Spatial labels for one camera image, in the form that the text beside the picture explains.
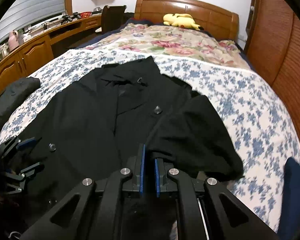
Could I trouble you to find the wooden bed headboard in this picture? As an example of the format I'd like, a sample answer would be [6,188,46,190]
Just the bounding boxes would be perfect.
[134,0,239,41]

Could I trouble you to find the yellow Pikachu plush toy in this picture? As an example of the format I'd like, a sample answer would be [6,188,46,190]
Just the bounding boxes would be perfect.
[163,14,200,30]

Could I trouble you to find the dark brown desk chair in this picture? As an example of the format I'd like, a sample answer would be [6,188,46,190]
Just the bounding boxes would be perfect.
[95,5,127,34]

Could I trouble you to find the pink floral beige quilt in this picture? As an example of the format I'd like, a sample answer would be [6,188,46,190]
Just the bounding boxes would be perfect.
[83,23,251,69]

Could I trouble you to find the pink bottle on desk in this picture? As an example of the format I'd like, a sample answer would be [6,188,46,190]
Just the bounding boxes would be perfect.
[8,30,19,52]

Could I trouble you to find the brown louvered wardrobe doors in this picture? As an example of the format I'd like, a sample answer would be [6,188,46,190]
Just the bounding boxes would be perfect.
[245,0,300,140]

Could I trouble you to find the dark blue pillow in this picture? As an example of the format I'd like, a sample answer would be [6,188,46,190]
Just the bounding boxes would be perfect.
[277,157,300,239]

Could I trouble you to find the red basket on desk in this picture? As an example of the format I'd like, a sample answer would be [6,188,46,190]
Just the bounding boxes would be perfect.
[80,11,92,18]

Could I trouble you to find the black double-breasted coat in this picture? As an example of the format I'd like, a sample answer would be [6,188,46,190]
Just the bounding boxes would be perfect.
[9,57,243,202]

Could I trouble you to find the dark grey folded garment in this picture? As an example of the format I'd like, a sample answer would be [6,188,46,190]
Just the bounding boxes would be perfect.
[0,77,40,131]

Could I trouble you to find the grey window roller blind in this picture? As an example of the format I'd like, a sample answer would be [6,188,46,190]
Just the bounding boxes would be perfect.
[0,0,65,42]

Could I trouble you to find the long wooden desk cabinet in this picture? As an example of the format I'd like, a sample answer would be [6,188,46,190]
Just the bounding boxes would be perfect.
[0,15,101,94]

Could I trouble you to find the blue floral white bedsheet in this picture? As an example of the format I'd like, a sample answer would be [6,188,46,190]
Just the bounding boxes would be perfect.
[0,49,300,231]

